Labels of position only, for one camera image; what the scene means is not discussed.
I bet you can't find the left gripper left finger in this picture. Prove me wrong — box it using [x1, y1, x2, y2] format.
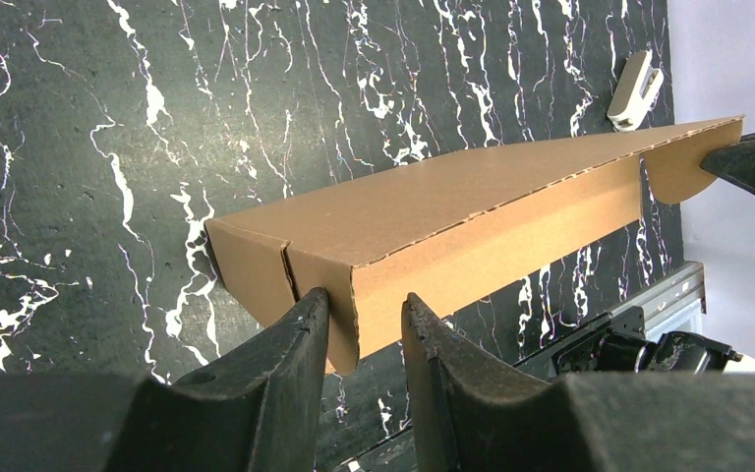
[0, 288, 330, 471]

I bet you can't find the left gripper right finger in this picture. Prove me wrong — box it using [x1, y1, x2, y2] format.
[401, 294, 755, 471]

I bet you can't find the brown cardboard box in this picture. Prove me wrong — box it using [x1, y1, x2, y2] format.
[205, 116, 743, 375]

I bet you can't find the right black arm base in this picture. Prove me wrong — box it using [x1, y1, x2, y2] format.
[514, 306, 743, 382]

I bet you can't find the small white plastic clip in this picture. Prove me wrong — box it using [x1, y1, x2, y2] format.
[607, 50, 664, 133]

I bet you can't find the aluminium front frame rail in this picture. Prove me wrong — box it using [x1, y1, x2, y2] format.
[628, 262, 706, 341]

